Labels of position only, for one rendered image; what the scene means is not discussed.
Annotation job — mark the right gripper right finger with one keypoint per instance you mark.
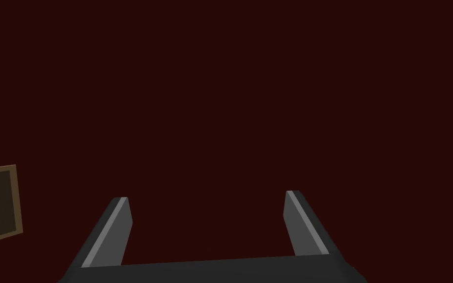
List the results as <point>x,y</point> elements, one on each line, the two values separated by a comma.
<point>304,232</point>

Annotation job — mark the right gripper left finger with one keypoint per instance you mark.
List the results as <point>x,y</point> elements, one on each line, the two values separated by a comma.
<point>110,237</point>

